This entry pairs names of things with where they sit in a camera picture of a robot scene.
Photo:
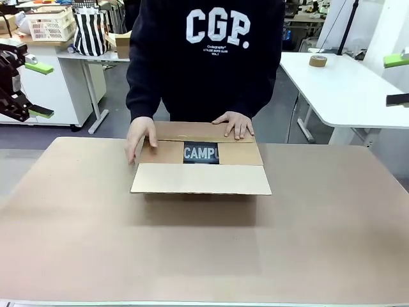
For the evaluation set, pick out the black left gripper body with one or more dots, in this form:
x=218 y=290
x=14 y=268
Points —
x=11 y=86

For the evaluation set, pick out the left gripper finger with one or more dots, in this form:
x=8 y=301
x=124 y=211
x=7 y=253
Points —
x=40 y=68
x=41 y=112

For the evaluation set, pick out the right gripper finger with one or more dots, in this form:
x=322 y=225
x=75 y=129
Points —
x=397 y=100
x=396 y=60

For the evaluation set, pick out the brown cardboard packing box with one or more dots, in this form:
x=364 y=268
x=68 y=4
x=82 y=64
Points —
x=201 y=179

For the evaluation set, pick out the person's left forearm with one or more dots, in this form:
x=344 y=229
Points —
x=259 y=89

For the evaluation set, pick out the person's right forearm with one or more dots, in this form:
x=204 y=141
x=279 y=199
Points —
x=143 y=92

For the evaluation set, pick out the cardboard box on cabinet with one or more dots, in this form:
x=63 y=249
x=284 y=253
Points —
x=7 y=24

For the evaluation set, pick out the small open cardboard box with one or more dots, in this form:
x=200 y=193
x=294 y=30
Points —
x=123 y=44

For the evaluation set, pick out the black gift set box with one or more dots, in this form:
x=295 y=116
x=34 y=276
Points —
x=201 y=153

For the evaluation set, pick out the person's right hand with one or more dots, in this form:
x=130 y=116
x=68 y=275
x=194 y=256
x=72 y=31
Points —
x=140 y=134

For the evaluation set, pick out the person's left hand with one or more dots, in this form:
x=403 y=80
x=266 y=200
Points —
x=236 y=124

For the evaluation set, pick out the white cabinet with wooden top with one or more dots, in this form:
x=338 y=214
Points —
x=60 y=89

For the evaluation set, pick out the white plastic crate basket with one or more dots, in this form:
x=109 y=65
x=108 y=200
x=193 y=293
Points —
x=51 y=27

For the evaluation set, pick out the white side table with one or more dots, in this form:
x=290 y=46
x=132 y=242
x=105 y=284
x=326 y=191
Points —
x=345 y=92

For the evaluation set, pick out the white background table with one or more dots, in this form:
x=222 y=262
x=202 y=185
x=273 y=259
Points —
x=96 y=56

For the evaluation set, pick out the black stand pole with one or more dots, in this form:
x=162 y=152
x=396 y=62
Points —
x=348 y=25

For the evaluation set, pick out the black white striped bag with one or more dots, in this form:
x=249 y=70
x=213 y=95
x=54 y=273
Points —
x=91 y=33

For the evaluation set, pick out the brown packing tape roll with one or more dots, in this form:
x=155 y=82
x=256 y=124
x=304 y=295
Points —
x=318 y=61

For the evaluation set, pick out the person in dark sweatshirt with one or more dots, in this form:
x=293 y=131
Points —
x=204 y=73

